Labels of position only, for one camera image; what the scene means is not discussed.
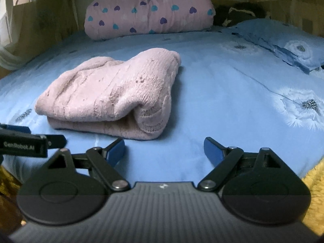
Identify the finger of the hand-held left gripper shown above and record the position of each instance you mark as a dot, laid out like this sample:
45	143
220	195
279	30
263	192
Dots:
57	141
17	128

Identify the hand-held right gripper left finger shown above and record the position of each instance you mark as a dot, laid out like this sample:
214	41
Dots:
116	152

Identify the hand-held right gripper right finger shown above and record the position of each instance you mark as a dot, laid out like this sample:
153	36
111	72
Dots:
214	151

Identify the pink knitted cardigan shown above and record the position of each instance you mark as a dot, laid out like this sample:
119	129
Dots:
108	91

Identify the blue dandelion print bedsheet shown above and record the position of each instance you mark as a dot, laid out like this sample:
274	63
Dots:
215	93

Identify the white curtain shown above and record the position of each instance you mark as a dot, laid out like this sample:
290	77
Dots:
12	55

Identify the yellow fluffy blanket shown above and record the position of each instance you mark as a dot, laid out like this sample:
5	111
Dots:
315	195

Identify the blue dandelion print pillow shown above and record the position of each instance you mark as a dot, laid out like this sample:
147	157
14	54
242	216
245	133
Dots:
278	40

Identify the dark cloth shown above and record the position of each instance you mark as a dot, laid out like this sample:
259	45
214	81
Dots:
240	15

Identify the pink heart-pattern pillow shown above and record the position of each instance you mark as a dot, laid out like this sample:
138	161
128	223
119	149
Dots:
151	7

